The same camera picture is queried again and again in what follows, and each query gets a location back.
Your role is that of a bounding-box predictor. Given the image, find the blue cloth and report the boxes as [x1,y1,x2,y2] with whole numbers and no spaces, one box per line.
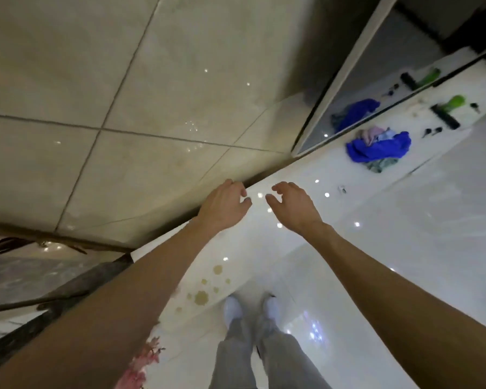
[346,131,412,163]

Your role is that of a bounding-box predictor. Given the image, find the person's left hand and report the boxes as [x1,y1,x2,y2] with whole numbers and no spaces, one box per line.
[194,179,253,236]

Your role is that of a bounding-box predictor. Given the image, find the green handled black squeegee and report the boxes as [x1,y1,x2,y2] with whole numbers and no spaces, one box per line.
[430,95,466,130]

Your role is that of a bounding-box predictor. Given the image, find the person's left forearm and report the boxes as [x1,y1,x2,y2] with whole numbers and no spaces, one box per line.
[0,216,228,389]

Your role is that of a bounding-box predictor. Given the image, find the pink artificial flowers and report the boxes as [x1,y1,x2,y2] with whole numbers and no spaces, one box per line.
[113,337,166,389]

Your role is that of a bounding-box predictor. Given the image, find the person's right hand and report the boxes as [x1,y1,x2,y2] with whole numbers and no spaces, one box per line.
[266,182,325,239]

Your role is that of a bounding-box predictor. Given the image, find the person's right forearm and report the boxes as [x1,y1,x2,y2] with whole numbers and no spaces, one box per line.
[303,221,486,389]

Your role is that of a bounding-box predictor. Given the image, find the grey-green cloth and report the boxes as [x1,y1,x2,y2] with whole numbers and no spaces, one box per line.
[366,157,400,174]

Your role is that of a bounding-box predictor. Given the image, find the white sock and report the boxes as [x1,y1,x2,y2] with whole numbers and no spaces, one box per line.
[223,296,244,326]
[262,293,282,321]

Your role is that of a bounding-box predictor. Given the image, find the white framed mirror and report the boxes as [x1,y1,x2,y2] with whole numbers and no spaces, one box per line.
[291,0,486,157]

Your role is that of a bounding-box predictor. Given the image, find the grey trousers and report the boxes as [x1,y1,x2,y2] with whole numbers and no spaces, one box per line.
[212,316,333,389]

